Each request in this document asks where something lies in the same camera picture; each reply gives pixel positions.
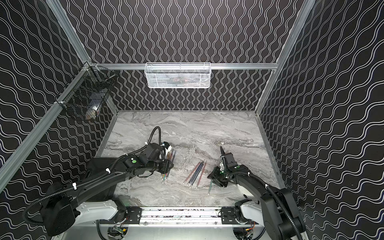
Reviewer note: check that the aluminium front rail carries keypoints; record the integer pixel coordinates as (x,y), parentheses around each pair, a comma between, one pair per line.
(180,214)

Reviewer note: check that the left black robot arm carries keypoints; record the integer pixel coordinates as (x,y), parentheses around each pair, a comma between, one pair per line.
(57,210)

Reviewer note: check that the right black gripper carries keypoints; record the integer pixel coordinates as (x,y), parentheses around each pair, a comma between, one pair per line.
(213,176)

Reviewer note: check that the green pencil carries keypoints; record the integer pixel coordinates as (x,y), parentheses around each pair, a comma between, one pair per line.
(210,187)

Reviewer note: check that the red pencil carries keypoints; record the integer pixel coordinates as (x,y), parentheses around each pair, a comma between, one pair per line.
(191,173)
(201,174)

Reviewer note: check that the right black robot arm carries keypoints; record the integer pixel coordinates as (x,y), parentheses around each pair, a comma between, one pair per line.
(267,206)

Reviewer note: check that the white mesh wall basket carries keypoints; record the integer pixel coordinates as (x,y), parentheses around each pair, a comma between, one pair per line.
(178,75)

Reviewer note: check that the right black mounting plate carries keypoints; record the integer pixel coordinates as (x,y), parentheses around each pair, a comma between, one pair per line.
(228,216)

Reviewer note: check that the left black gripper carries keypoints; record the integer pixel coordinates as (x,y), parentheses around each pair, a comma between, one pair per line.
(167,165)

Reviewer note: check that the black mounting plate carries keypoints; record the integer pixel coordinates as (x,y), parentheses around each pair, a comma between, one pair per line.
(132,215)
(228,216)

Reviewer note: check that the bundle of coloured pencils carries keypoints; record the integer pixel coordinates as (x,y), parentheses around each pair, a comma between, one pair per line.
(171,156)

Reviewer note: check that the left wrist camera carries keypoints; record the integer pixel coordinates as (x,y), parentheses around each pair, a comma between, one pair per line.
(167,147)

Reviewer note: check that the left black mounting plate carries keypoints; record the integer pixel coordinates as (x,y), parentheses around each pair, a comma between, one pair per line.
(132,215)

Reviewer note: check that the black wire wall basket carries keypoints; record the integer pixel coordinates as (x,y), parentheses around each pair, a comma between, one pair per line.
(86,99)

